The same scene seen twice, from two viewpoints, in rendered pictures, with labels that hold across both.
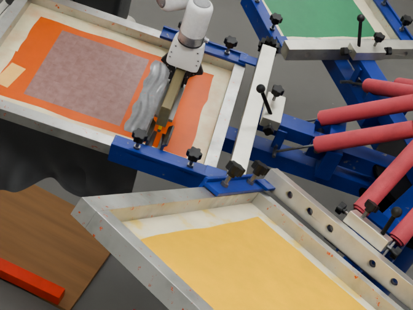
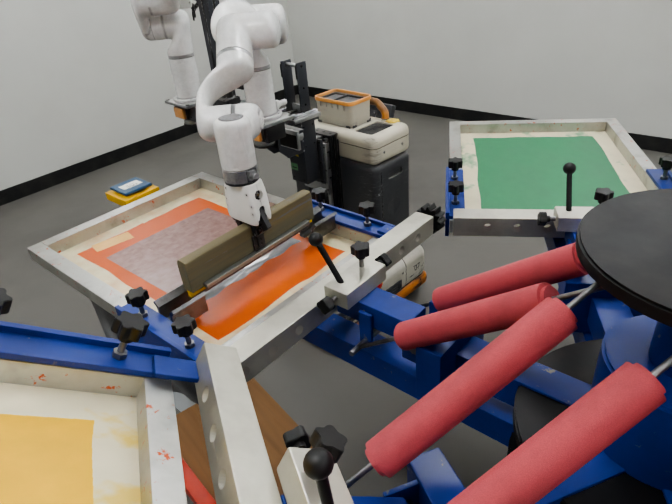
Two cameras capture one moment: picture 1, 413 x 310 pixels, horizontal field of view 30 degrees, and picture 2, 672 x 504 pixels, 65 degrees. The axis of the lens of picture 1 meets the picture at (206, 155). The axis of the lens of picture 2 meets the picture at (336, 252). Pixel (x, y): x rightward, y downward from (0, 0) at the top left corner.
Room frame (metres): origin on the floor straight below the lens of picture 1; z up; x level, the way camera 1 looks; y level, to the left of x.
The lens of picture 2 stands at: (1.19, -0.73, 1.66)
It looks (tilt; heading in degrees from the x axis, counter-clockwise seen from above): 31 degrees down; 45
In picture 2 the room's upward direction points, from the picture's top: 5 degrees counter-clockwise
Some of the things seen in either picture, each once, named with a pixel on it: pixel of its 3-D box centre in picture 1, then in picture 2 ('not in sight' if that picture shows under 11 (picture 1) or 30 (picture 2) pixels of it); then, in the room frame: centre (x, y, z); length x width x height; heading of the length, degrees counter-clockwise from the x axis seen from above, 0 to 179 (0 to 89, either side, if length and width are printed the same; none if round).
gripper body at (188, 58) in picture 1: (186, 51); (245, 196); (1.81, 0.16, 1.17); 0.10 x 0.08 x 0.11; 92
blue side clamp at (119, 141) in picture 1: (161, 163); (169, 340); (1.53, 0.11, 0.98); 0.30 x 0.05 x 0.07; 92
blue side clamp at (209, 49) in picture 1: (202, 51); (344, 225); (2.09, 0.13, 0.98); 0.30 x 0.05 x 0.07; 92
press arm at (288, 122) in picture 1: (285, 127); (379, 309); (1.82, -0.20, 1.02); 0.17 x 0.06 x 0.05; 92
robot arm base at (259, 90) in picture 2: not in sight; (263, 91); (2.30, 0.65, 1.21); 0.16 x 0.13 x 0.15; 178
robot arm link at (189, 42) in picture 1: (193, 35); (242, 171); (1.81, 0.15, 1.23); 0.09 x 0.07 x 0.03; 92
